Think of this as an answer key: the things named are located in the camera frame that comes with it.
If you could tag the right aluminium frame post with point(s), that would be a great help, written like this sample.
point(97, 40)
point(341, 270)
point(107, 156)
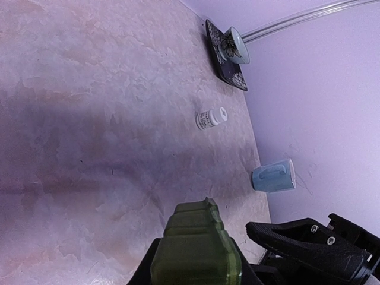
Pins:
point(302, 17)

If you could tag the black patterned tray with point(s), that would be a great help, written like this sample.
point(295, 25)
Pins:
point(226, 70)

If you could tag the light blue mug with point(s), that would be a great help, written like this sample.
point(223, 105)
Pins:
point(275, 177)

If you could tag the pale green bowl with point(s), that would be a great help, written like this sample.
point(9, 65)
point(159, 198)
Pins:
point(233, 48)

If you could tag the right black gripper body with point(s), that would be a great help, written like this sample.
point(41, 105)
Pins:
point(356, 234)

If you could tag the white pill bottle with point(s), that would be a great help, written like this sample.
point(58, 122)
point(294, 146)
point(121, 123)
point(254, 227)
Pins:
point(211, 118)

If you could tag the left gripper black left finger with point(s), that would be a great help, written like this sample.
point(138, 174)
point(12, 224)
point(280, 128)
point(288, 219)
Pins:
point(142, 275)

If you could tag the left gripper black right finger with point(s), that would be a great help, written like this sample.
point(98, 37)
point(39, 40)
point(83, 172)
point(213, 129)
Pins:
point(248, 276)

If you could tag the green pill organizer box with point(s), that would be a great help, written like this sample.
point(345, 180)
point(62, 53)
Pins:
point(196, 248)

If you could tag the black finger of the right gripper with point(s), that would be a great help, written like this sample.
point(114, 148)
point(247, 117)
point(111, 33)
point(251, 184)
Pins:
point(308, 249)

